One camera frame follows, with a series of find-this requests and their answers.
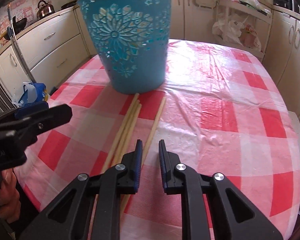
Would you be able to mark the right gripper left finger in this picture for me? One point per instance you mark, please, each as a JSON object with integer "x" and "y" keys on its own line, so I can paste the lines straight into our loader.
{"x": 89, "y": 207}

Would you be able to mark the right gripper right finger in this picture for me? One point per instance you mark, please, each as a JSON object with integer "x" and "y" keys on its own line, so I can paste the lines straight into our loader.
{"x": 212, "y": 206}

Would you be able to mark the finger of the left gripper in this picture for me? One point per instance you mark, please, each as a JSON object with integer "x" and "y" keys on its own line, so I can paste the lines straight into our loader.
{"x": 30, "y": 109}
{"x": 42, "y": 121}

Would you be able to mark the cream kitchen cabinets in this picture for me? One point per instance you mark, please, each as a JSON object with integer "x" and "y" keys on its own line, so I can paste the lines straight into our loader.
{"x": 55, "y": 45}

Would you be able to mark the person's hand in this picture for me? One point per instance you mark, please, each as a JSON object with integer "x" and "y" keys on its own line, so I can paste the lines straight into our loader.
{"x": 9, "y": 197}

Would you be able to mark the blue white plastic bag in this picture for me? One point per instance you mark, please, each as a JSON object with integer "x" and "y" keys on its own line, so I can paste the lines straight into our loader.
{"x": 30, "y": 93}

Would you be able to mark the mop pole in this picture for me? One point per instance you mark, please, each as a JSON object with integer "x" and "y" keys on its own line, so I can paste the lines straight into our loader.
{"x": 15, "y": 46}

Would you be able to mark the black wok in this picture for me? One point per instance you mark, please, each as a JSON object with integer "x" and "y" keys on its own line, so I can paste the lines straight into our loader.
{"x": 19, "y": 25}

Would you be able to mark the red white checkered tablecloth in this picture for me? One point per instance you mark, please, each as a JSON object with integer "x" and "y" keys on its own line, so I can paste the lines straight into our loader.
{"x": 222, "y": 113}

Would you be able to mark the copper kettle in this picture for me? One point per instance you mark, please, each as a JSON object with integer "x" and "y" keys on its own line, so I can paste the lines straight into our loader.
{"x": 44, "y": 9}

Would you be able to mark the teal perforated plastic basket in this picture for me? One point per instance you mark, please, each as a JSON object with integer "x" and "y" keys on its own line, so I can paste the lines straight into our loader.
{"x": 131, "y": 39}

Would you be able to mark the white plastic bags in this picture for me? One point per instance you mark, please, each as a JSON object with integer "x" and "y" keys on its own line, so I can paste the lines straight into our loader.
{"x": 237, "y": 32}

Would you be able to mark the white storage cart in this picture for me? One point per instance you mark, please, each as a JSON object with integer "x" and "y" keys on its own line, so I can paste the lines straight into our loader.
{"x": 260, "y": 18}

